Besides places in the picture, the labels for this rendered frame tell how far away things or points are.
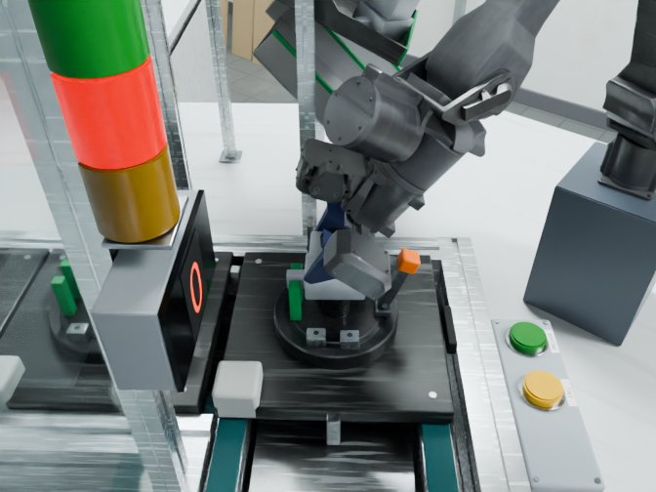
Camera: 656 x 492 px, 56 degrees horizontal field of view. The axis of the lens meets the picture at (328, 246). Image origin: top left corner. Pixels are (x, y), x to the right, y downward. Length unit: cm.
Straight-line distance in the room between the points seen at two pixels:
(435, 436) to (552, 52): 280
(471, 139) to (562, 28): 271
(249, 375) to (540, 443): 29
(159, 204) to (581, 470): 46
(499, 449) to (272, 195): 62
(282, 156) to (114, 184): 87
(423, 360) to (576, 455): 17
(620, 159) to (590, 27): 242
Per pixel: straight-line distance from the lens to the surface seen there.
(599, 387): 86
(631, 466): 80
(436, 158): 54
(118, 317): 36
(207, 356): 68
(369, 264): 53
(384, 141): 49
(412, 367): 67
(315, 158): 55
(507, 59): 53
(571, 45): 326
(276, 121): 132
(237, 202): 108
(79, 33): 31
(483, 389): 68
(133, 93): 32
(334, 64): 90
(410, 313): 72
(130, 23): 32
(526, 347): 71
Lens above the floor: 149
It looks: 40 degrees down
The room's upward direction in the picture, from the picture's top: straight up
